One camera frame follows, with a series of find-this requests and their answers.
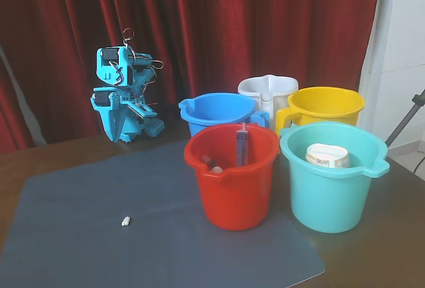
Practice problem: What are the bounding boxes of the teal plastic bucket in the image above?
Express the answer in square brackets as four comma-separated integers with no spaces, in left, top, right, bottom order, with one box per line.
[280,121,390,234]

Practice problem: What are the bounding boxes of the grey mat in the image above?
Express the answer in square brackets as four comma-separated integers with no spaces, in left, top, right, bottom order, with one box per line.
[0,140,327,288]

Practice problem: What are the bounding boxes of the red plastic bucket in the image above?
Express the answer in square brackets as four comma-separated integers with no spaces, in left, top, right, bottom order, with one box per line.
[184,123,280,232]

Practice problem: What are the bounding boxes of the white plastic jug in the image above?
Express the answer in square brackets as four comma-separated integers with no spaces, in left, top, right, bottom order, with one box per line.
[237,74,299,129]

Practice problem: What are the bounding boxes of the blue perforated base block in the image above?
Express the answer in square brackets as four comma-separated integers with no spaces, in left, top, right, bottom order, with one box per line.
[143,118,165,139]

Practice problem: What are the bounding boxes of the red curtain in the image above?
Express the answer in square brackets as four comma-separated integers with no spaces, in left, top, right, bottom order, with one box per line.
[0,0,389,155]

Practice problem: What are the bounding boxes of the plastic syringe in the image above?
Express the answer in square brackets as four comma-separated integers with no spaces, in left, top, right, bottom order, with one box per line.
[235,122,249,167]

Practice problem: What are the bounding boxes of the blue wrist camera module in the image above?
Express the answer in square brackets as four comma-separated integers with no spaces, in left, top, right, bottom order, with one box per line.
[129,100,159,119]

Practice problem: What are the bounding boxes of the yellow plastic bucket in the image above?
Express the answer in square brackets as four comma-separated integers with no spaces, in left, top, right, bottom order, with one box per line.
[276,86,366,138]

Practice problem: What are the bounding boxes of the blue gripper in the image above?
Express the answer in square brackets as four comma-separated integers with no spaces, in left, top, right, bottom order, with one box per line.
[91,87,144,143]

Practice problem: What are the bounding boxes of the grey tripod leg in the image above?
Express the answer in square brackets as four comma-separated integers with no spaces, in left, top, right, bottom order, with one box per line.
[384,88,425,146]

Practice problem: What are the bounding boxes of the white paper cup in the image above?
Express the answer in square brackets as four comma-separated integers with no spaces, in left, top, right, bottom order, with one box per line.
[305,143,351,169]

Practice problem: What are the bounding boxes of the blue plastic bucket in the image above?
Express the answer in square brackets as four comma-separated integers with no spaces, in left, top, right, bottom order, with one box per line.
[178,92,270,138]

